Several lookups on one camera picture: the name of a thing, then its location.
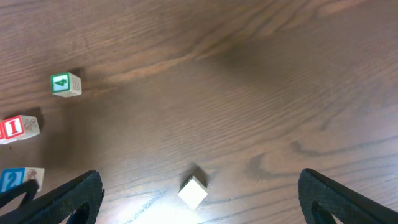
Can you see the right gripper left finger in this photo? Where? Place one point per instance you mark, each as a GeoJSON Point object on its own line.
{"type": "Point", "coordinates": [78, 201]}

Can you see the red letter I block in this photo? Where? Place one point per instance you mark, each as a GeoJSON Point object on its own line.
{"type": "Point", "coordinates": [20, 127]}

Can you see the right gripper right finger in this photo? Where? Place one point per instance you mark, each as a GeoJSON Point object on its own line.
{"type": "Point", "coordinates": [324, 200]}

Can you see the red letter A block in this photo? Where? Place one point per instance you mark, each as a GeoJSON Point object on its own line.
{"type": "Point", "coordinates": [2, 138]}

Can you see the green number 4 block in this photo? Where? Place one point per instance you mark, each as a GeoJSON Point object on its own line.
{"type": "Point", "coordinates": [66, 85]}

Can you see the blue number 2 block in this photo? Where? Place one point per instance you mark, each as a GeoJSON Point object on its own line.
{"type": "Point", "coordinates": [11, 178]}

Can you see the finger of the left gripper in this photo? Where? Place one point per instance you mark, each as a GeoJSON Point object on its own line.
{"type": "Point", "coordinates": [29, 188]}

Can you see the plain wooden block right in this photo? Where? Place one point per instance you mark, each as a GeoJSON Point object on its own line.
{"type": "Point", "coordinates": [193, 192]}

